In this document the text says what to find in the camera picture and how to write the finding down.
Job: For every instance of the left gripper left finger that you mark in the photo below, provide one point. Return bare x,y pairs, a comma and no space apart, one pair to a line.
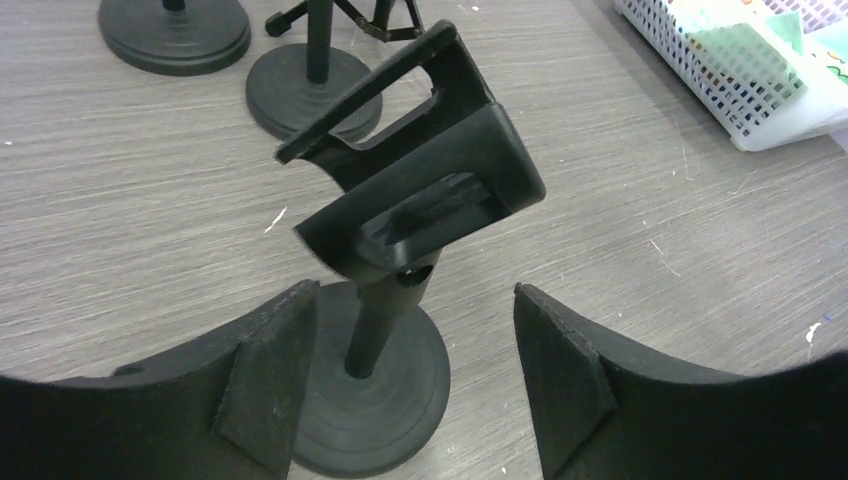
225,405

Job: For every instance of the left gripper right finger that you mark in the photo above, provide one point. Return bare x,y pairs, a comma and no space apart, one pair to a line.
604,406

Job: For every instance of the black round-base stand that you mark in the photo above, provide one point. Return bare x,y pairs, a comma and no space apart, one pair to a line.
175,38
380,375
290,85

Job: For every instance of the black tripod shock-mount stand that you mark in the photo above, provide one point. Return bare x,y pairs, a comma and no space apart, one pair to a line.
377,27

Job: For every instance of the white plastic basket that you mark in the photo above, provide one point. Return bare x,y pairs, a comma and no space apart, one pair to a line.
756,119

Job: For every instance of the green patterned cloth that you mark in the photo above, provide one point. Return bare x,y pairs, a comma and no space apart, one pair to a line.
779,45

